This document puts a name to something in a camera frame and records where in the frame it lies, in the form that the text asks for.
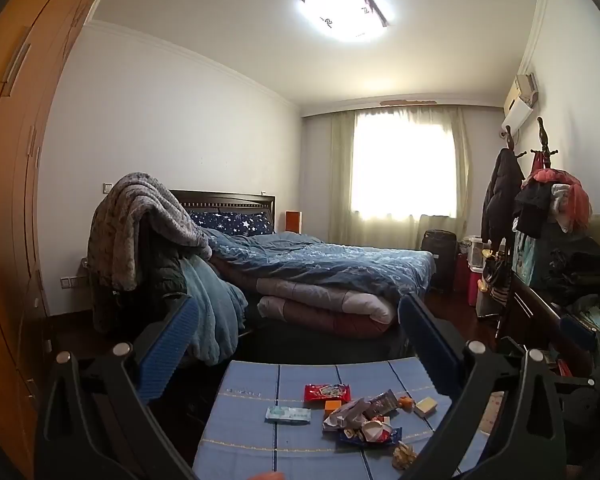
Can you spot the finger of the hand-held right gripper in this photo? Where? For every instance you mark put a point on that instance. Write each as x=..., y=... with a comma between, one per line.
x=577, y=332

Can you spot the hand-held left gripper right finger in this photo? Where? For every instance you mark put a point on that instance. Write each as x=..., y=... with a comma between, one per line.
x=430, y=347

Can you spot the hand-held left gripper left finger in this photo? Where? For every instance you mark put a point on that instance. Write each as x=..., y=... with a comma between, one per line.
x=167, y=347

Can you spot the yellow and white box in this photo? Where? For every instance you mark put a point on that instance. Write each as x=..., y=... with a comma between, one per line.
x=426, y=406

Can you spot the small orange wrapper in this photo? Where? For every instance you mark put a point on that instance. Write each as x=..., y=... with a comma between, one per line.
x=406, y=404

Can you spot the white paper wrapper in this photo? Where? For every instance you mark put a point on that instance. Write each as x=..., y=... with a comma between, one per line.
x=347, y=415

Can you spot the small orange box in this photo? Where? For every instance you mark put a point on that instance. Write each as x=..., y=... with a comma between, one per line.
x=332, y=406

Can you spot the white wet wipe packet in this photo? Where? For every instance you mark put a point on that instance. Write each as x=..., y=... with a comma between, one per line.
x=287, y=415

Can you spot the dark wooden cabinet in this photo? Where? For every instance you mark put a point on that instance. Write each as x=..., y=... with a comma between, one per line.
x=530, y=320

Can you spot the folded black clothes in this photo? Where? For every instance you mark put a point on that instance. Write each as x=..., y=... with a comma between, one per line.
x=577, y=270

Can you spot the light blue blanket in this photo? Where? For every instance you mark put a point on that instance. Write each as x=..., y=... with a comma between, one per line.
x=215, y=305

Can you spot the red storage box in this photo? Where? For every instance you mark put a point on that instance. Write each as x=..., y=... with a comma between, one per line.
x=467, y=280

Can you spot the dark padded jacket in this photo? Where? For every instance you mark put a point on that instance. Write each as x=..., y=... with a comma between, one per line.
x=162, y=265

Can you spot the black suitcase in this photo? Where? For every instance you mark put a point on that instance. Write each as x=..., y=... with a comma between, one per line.
x=437, y=260

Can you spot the teal printed bag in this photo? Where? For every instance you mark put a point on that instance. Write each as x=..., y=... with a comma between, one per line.
x=527, y=260

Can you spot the dark handbags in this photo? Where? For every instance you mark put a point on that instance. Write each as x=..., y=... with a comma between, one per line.
x=495, y=280

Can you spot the bed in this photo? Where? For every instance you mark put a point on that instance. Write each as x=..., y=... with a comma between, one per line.
x=330, y=347

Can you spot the blue snack packet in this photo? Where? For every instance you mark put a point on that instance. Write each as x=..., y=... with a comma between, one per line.
x=380, y=437

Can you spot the white plastic container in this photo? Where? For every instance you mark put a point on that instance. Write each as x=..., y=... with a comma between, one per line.
x=480, y=252

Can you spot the red snack packet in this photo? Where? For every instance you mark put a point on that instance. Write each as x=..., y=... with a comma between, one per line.
x=327, y=393

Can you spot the folded pink maroon quilt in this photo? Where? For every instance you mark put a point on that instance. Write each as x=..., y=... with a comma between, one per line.
x=320, y=310

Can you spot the blue patterned duvet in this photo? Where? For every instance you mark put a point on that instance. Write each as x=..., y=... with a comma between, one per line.
x=330, y=265

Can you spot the grey fleece blanket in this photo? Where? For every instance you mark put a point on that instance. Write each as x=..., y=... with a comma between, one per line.
x=130, y=220

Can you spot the blue striped tablecloth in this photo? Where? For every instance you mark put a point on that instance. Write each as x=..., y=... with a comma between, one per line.
x=260, y=452

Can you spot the navy star pillow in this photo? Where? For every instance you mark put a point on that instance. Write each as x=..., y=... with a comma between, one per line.
x=235, y=221

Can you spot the coat rack with black coat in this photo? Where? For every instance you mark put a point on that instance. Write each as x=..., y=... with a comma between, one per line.
x=502, y=195

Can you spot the dark wooden headboard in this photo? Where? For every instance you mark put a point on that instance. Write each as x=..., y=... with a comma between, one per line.
x=230, y=200

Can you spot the orange wooden nightstand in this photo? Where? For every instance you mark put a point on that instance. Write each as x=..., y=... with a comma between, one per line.
x=293, y=222

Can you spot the wooden coat rack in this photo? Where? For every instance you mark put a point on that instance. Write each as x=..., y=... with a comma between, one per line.
x=543, y=145

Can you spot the sheer cream curtain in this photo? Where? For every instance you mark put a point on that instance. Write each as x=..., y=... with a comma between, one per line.
x=342, y=175

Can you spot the wooden wardrobe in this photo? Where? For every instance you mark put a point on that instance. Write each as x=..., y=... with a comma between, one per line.
x=15, y=210

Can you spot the white air conditioner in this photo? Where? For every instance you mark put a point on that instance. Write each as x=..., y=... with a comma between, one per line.
x=517, y=107

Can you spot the square ceiling lamp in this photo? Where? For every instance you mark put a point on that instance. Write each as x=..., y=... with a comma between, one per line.
x=342, y=7

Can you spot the wall sockets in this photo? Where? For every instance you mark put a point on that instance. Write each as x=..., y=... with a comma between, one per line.
x=72, y=281

